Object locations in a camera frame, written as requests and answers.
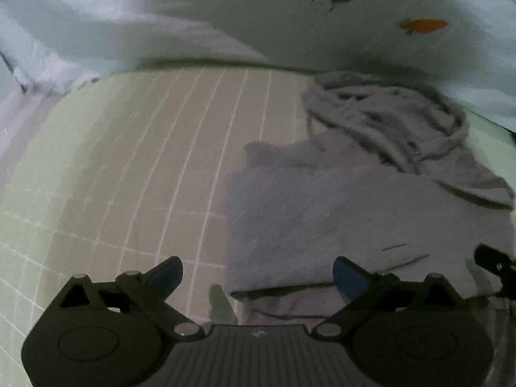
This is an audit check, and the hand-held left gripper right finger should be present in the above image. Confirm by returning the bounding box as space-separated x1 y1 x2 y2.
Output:
312 256 464 340

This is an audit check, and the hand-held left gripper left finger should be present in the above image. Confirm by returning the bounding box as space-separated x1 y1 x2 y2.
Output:
52 255 201 340

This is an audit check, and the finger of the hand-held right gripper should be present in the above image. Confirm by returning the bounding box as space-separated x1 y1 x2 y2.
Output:
473 243 516 299

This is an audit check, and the grey hoodie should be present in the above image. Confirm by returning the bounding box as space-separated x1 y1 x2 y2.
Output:
223 70 516 327

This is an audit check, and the green grid cutting mat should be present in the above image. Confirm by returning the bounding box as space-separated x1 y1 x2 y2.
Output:
0 66 516 372

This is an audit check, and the pale lavender cloth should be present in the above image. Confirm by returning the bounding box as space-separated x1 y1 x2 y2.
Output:
0 81 69 170

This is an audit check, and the white printed blanket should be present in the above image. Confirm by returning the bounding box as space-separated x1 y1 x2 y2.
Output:
0 0 516 134

